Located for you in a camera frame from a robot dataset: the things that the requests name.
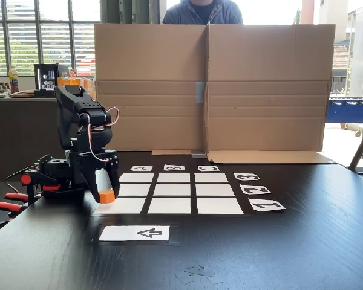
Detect yellow bottle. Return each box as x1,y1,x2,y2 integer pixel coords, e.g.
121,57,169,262
8,65,20,94

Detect black display box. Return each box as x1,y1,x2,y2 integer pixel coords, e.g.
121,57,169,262
33,63,60,98

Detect crumpled clear tape piece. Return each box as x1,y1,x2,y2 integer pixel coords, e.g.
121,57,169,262
174,265,224,286

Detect brown paper stack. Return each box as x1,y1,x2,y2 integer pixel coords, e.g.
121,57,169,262
8,89,36,98

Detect round orange token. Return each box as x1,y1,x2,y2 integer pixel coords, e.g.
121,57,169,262
97,189,116,204

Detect orange packages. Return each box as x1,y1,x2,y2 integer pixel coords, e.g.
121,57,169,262
57,68,97,99

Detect brown cardboard box wall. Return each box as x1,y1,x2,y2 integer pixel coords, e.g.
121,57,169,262
205,24,336,165
94,23,209,156

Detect white window blinds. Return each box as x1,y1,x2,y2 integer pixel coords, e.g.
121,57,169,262
0,21,96,76

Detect white arrow paper sheet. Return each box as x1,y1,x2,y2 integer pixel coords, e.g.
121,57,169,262
98,225,171,242

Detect person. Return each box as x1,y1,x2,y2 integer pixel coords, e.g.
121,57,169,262
162,0,244,25

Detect paper label number 1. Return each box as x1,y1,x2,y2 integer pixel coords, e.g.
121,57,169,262
247,198,287,213

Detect dark metal table leg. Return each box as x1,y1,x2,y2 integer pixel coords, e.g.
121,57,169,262
347,114,363,178

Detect white grid with black tape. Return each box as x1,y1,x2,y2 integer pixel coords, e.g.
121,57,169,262
92,172,250,216

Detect red handled clamp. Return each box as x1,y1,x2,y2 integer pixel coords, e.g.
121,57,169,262
0,192,30,227

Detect red white wrist wire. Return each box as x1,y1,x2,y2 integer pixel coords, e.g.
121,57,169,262
87,106,120,163

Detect dark counter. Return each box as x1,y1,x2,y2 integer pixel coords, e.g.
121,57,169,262
0,96,63,182

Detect black and red clamp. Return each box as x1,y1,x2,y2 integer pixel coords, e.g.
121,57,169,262
19,169,63,207

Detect paper label number 3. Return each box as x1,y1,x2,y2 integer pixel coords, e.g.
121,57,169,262
233,172,261,181

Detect blue foosball table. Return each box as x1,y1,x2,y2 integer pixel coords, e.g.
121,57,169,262
325,96,363,137

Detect paper label number 2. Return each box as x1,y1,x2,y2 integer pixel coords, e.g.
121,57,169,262
239,185,272,195

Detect black power cable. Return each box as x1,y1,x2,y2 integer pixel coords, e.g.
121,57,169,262
4,165,39,194

